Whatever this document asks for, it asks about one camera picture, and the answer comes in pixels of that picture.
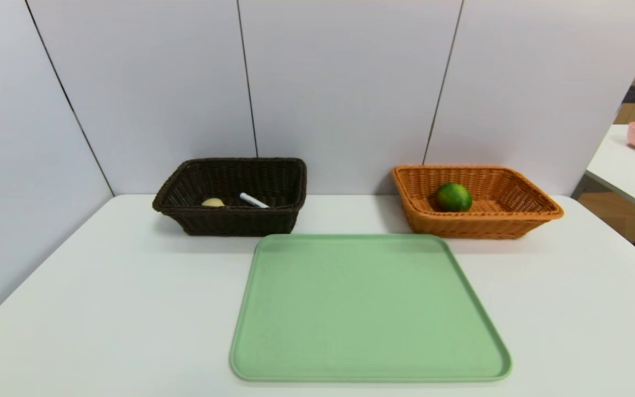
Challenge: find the green lime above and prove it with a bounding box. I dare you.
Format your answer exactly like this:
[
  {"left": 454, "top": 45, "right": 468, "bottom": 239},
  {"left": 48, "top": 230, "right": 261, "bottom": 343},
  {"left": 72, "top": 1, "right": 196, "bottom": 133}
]
[{"left": 434, "top": 183, "right": 473, "bottom": 213}]

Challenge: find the light green plastic tray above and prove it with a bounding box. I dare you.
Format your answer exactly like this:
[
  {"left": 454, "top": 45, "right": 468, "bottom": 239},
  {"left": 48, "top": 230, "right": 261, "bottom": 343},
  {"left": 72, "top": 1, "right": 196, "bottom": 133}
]
[{"left": 229, "top": 234, "right": 513, "bottom": 383}]

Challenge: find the orange wicker basket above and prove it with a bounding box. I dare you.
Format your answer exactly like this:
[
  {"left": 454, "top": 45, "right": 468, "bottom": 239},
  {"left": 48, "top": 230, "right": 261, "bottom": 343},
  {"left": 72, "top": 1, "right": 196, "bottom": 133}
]
[{"left": 392, "top": 165, "right": 565, "bottom": 240}]

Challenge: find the dark brown wicker basket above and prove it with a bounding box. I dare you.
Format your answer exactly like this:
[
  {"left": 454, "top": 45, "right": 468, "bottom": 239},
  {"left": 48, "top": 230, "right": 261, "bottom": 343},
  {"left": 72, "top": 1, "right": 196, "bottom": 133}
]
[{"left": 152, "top": 158, "right": 308, "bottom": 237}]

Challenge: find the white marker with blue cap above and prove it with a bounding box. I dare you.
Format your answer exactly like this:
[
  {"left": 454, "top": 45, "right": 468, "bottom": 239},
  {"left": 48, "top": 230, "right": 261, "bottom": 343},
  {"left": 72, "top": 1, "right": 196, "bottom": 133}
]
[{"left": 239, "top": 192, "right": 270, "bottom": 209}]

